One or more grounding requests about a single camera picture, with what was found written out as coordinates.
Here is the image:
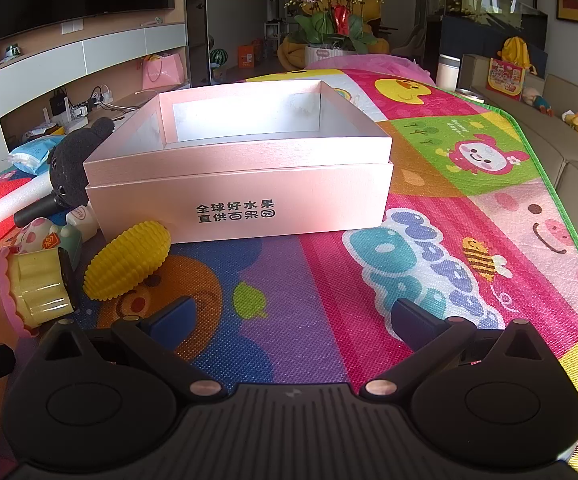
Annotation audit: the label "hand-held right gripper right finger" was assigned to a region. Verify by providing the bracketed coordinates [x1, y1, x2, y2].
[360, 298, 546, 402]

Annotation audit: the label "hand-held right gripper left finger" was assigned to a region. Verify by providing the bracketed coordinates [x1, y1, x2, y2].
[43, 296, 227, 402]

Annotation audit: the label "yellow toy corn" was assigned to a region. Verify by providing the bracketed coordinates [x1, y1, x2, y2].
[83, 220, 172, 302]

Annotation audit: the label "yellow toy with pink rim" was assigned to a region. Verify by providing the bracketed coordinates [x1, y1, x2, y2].
[0, 247, 81, 333]

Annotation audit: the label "white pink toy figure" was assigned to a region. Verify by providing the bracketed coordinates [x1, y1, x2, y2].
[19, 217, 65, 256]

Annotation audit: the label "small white toy bottle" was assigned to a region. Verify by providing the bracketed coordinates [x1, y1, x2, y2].
[66, 205, 101, 241]

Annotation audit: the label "pink cardboard box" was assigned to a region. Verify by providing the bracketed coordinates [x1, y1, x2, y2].
[83, 80, 395, 245]

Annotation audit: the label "white foam tube red ends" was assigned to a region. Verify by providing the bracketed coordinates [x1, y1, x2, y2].
[0, 174, 56, 238]

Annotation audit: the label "black plush toy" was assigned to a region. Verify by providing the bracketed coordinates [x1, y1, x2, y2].
[13, 116, 116, 229]

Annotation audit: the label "blue tissue packet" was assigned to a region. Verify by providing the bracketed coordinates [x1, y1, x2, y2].
[8, 135, 66, 177]

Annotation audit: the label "colourful cartoon play mat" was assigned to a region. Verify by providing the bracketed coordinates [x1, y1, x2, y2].
[0, 55, 578, 480]

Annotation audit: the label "beige sofa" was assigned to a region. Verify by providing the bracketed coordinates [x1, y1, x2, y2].
[456, 52, 578, 281]

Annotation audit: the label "yellow packet on shelf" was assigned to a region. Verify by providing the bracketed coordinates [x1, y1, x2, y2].
[22, 127, 65, 143]

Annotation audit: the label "pink gift bag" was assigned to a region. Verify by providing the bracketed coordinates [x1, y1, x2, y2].
[142, 52, 185, 88]

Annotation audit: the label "white cylinder appliance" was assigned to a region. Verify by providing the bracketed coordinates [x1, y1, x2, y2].
[438, 54, 462, 92]

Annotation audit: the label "small plush toy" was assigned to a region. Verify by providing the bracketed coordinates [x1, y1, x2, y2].
[524, 87, 554, 117]

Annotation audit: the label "pink fluffy cloth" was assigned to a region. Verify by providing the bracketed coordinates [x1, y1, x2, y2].
[304, 52, 437, 83]

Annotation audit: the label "white wooden TV cabinet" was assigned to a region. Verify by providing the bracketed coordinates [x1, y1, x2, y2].
[0, 7, 190, 148]

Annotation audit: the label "white flower pot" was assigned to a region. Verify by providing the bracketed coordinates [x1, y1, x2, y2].
[305, 45, 357, 61]

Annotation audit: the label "yellow backpack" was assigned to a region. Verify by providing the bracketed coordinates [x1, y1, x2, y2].
[500, 36, 537, 77]

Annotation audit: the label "dark cabinet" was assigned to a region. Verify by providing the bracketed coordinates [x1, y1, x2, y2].
[424, 12, 548, 83]

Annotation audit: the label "pink orchid plant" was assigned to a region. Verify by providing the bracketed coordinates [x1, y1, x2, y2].
[281, 0, 385, 53]

